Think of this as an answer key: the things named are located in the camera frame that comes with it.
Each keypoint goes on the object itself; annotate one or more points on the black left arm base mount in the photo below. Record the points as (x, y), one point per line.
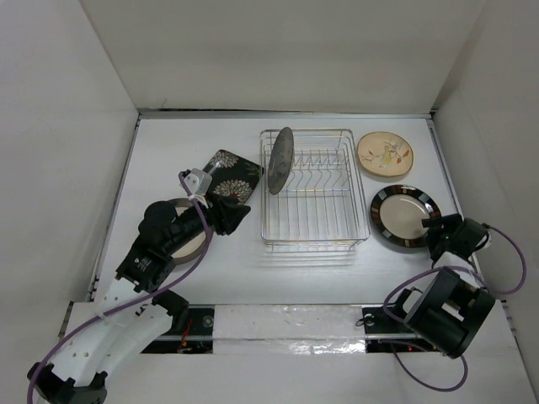
(191, 327)

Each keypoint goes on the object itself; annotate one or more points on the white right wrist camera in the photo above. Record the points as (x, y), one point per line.
(487, 240)

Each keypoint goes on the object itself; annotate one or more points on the grey reindeer round plate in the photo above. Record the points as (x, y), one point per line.
(281, 160)

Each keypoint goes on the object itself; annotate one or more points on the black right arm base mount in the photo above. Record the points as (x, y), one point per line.
(385, 335)

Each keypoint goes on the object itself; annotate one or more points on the cream plate black glossy rim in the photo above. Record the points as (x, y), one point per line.
(397, 213)

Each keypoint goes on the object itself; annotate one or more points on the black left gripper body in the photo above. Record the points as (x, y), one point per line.
(190, 229)

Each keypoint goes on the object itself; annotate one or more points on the steel wire dish rack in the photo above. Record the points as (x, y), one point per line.
(322, 206)

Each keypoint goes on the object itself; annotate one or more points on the cream plate brown rim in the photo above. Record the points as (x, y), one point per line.
(194, 248)

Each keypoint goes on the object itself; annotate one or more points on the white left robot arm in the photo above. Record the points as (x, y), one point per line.
(139, 306)

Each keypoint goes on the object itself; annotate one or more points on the beige leaf pattern plate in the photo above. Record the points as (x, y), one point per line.
(385, 154)

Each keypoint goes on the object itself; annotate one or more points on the black floral square plate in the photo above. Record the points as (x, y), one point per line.
(233, 176)

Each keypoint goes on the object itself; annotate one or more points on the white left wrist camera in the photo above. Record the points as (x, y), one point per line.
(195, 183)

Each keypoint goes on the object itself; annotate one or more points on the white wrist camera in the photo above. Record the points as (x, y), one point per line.
(487, 240)
(195, 183)

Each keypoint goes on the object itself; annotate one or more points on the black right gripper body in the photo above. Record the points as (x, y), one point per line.
(443, 236)

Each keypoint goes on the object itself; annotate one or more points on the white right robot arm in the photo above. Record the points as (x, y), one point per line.
(449, 313)

